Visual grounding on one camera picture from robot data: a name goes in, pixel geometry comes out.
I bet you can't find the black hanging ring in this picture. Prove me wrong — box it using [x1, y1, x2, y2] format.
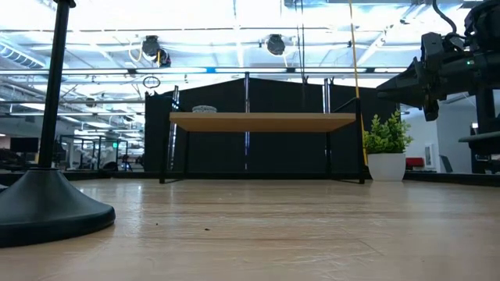
[141, 74, 162, 90]

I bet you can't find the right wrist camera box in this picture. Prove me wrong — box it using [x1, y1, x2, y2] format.
[420, 32, 445, 63]

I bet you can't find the silver metal pole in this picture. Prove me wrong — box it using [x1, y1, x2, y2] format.
[170, 84, 180, 172]
[322, 77, 332, 115]
[244, 72, 252, 172]

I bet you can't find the green plant in white pot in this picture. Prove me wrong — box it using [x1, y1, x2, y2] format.
[362, 109, 415, 183]

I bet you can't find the black candlestick holder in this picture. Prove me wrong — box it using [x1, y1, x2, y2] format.
[0, 0, 116, 249]

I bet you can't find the yellow cable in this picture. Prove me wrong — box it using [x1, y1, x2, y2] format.
[347, 0, 370, 167]

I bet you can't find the black metal side stand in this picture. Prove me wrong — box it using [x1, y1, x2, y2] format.
[458, 87, 500, 175]

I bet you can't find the wooden shelf with black legs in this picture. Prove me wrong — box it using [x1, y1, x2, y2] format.
[159, 97, 366, 185]

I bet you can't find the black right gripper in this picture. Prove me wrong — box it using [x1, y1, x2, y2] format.
[377, 53, 476, 123]

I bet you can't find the red object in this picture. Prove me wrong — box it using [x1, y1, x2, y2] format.
[405, 156, 426, 170]

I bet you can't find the dark monitor screen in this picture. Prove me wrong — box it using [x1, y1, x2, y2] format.
[9, 137, 41, 155]

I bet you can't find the black backdrop panel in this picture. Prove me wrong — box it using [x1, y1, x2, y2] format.
[143, 76, 400, 173]

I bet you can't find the black ceiling device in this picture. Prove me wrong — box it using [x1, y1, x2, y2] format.
[141, 34, 172, 68]
[266, 34, 287, 57]

